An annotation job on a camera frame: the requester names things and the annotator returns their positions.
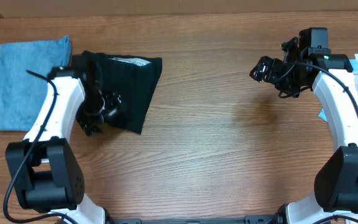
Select black shorts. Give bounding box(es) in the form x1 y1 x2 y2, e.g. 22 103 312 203
71 50 163 134

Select blue denim cloth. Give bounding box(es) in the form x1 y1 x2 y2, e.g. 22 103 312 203
0 35 71 131

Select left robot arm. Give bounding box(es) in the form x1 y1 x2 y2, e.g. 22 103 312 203
2 67 127 223

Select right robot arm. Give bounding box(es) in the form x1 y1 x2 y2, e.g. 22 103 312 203
245 27 358 223

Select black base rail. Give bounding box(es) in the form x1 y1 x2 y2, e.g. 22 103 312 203
106 214 287 224

